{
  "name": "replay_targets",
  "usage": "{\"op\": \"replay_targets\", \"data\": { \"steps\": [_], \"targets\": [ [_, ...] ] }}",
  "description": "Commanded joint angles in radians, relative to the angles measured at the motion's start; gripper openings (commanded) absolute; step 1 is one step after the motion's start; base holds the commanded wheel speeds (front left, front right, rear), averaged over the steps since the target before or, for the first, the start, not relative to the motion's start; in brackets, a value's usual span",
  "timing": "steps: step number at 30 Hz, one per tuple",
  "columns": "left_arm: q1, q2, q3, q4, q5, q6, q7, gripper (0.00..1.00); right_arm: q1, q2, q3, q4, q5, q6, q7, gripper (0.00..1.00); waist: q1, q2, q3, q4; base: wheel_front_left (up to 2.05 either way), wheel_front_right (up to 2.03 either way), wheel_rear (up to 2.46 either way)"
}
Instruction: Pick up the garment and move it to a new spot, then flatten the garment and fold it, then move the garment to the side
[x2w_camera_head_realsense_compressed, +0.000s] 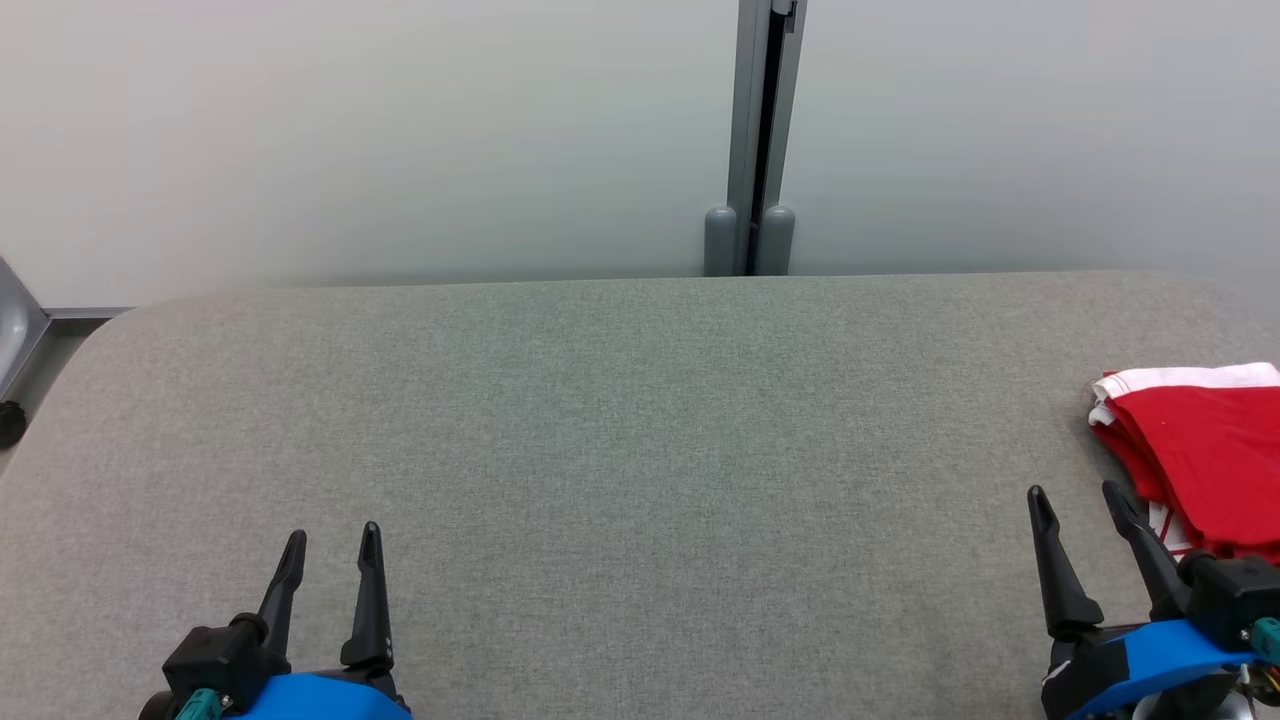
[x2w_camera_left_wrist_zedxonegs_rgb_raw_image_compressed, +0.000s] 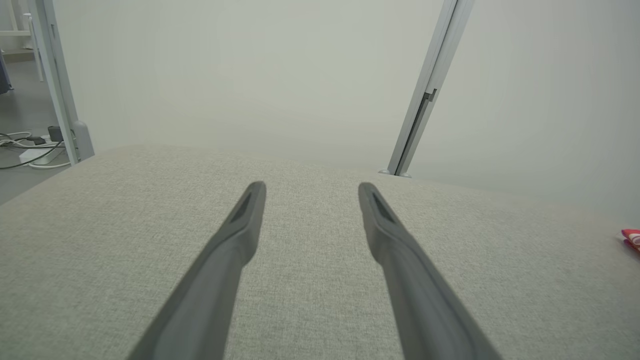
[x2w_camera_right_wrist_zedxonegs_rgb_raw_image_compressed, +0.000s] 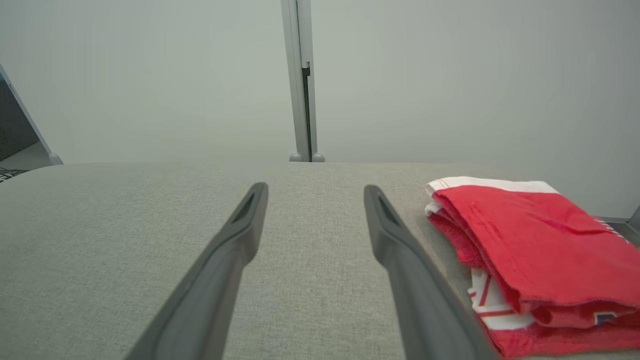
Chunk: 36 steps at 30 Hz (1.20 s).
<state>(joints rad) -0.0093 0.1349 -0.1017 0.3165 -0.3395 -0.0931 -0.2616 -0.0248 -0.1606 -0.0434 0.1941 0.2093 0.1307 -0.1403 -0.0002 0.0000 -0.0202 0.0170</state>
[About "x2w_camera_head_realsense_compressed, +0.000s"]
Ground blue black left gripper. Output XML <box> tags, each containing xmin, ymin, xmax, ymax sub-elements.
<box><xmin>222</xmin><ymin>521</ymin><xmax>414</xmax><ymax>720</ymax></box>

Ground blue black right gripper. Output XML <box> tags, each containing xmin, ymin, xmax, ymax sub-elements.
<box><xmin>1026</xmin><ymin>481</ymin><xmax>1269</xmax><ymax>720</ymax></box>

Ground red shorts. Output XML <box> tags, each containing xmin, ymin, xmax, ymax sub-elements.
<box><xmin>1090</xmin><ymin>361</ymin><xmax>1280</xmax><ymax>563</ymax></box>

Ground grey metal frame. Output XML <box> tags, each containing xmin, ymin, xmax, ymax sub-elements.
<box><xmin>0</xmin><ymin>254</ymin><xmax>52</xmax><ymax>403</ymax></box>

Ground grey cylinder post foot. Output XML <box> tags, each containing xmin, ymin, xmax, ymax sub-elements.
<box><xmin>758</xmin><ymin>204</ymin><xmax>797</xmax><ymax>277</ymax></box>
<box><xmin>703</xmin><ymin>205</ymin><xmax>740</xmax><ymax>279</ymax></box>

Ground grey metal partition post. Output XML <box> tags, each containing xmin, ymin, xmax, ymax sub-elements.
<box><xmin>724</xmin><ymin>0</ymin><xmax>808</xmax><ymax>277</ymax></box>

